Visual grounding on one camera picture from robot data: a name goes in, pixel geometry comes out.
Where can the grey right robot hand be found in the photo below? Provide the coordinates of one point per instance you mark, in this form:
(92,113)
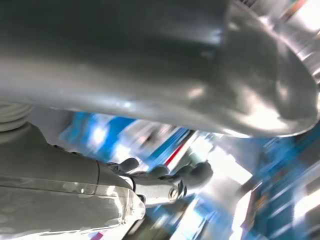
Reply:
(124,59)

